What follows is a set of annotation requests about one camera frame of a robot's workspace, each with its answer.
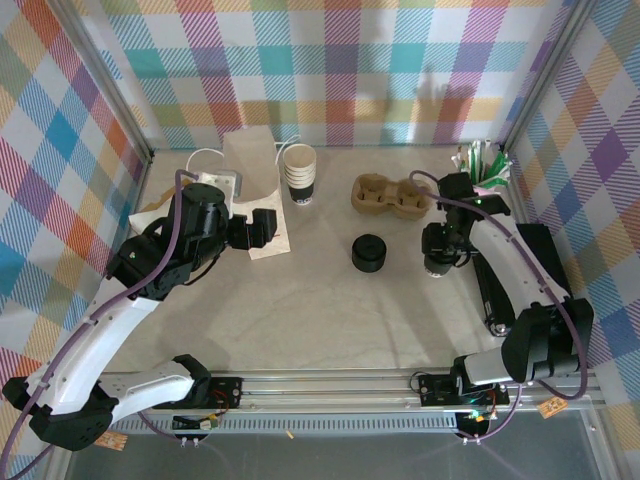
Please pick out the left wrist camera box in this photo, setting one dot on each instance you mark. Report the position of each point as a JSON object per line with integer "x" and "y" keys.
{"x": 220, "y": 180}

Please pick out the stack of black lids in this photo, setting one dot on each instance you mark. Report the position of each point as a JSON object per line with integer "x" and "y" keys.
{"x": 369, "y": 252}

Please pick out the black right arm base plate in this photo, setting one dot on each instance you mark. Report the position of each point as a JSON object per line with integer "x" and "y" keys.
{"x": 432, "y": 390}

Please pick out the white paper straw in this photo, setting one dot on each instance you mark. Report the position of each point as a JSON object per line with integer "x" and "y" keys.
{"x": 472, "y": 157}
{"x": 457, "y": 162}
{"x": 484, "y": 157}

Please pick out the black case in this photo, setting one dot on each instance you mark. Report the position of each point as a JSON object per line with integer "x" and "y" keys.
{"x": 542, "y": 255}

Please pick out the stack of paper cups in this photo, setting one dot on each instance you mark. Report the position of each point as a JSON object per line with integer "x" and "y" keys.
{"x": 299, "y": 170}

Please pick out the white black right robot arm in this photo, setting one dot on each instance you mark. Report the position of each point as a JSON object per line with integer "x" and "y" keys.
{"x": 505, "y": 260}

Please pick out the white flower-print paper bag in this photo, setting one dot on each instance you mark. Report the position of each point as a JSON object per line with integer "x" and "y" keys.
{"x": 257, "y": 165}

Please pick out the orange tag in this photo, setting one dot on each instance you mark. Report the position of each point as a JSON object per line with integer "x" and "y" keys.
{"x": 117, "y": 441}
{"x": 552, "y": 406}

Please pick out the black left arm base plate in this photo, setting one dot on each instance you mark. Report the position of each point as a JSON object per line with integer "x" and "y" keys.
{"x": 230, "y": 392}

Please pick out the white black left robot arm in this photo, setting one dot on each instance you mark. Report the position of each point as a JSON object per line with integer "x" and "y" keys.
{"x": 100, "y": 340}

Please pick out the aluminium rail frame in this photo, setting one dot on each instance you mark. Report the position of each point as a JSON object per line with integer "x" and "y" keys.
{"x": 325, "y": 395}

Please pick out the black lidded coffee cup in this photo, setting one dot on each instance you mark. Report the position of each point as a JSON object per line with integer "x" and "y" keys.
{"x": 438, "y": 271}

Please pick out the small connector board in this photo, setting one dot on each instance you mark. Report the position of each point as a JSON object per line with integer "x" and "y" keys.
{"x": 200, "y": 424}
{"x": 475, "y": 417}

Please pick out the aluminium corner post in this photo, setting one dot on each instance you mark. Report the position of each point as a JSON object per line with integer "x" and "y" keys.
{"x": 110, "y": 85}
{"x": 545, "y": 75}

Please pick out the brown cardboard cup carrier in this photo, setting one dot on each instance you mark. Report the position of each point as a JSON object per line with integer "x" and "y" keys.
{"x": 390, "y": 197}

